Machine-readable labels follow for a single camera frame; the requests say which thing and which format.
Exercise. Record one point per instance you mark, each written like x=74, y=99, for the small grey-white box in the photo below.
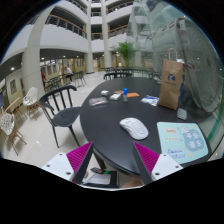
x=104, y=93

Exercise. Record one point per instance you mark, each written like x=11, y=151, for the clear plastic packet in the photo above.
x=98, y=101

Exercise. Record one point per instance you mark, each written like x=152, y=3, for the small bottle with blue cap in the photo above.
x=125, y=95

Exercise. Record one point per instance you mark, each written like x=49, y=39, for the light teal printed mouse pad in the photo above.
x=182, y=141

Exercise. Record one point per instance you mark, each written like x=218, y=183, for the white perforated computer mouse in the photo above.
x=134, y=128

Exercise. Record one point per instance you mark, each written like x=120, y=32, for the brown paper bag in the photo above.
x=170, y=86

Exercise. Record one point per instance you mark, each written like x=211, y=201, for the large white ribbed machine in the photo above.
x=203, y=73

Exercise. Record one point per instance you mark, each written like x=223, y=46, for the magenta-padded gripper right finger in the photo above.
x=148, y=157

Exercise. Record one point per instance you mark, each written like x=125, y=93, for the white lattice chair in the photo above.
x=30, y=96
x=7, y=123

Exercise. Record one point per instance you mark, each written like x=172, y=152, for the black slatted chair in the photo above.
x=116, y=74
x=65, y=116
x=116, y=69

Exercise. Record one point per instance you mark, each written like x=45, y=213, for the group of black chairs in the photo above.
x=79, y=77

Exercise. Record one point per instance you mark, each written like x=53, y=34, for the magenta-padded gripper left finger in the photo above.
x=78, y=156

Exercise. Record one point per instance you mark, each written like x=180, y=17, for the person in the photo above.
x=43, y=76
x=68, y=71

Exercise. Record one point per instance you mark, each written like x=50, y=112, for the clear packet with blue print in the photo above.
x=150, y=100

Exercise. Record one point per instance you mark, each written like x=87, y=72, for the green potted plant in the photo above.
x=126, y=50

